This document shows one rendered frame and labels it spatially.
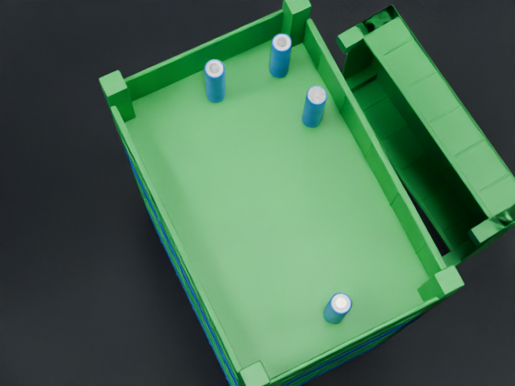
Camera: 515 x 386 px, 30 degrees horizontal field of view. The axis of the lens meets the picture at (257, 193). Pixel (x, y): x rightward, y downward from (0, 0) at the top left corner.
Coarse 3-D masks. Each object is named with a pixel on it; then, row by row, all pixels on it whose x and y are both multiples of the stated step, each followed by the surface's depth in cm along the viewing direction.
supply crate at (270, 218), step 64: (192, 64) 90; (256, 64) 92; (320, 64) 90; (128, 128) 90; (192, 128) 91; (256, 128) 91; (320, 128) 91; (192, 192) 89; (256, 192) 89; (320, 192) 89; (384, 192) 89; (192, 256) 87; (256, 256) 88; (320, 256) 88; (384, 256) 88; (256, 320) 86; (320, 320) 86; (384, 320) 86; (256, 384) 77
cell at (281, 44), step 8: (272, 40) 86; (280, 40) 86; (288, 40) 86; (272, 48) 87; (280, 48) 86; (288, 48) 86; (272, 56) 88; (280, 56) 87; (288, 56) 88; (272, 64) 90; (280, 64) 89; (288, 64) 90; (272, 72) 91; (280, 72) 91
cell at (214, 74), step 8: (208, 64) 86; (216, 64) 85; (208, 72) 85; (216, 72) 85; (224, 72) 86; (208, 80) 86; (216, 80) 86; (224, 80) 87; (208, 88) 88; (216, 88) 88; (224, 88) 89; (208, 96) 91; (216, 96) 90; (224, 96) 91
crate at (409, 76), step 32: (352, 32) 116; (384, 32) 116; (352, 64) 129; (384, 64) 115; (416, 64) 115; (384, 96) 134; (416, 96) 114; (448, 96) 114; (384, 128) 133; (416, 128) 131; (448, 128) 113; (416, 160) 132; (448, 160) 112; (480, 160) 112; (416, 192) 131; (448, 192) 131; (480, 192) 111; (512, 192) 111; (448, 224) 130; (480, 224) 110; (512, 224) 113; (448, 256) 127
